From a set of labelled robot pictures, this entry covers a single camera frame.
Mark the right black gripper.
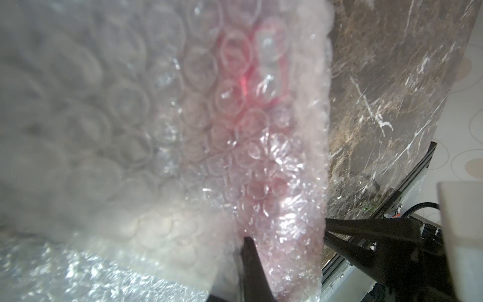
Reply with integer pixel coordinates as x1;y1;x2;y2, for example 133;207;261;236
324;218;459;301

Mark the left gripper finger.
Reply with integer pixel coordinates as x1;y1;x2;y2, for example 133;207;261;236
241;237;275;302

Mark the red drink bottle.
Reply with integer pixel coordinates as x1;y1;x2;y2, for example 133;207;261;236
203;9;333;301

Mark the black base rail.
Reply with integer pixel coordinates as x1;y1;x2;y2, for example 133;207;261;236
322;141;438;286

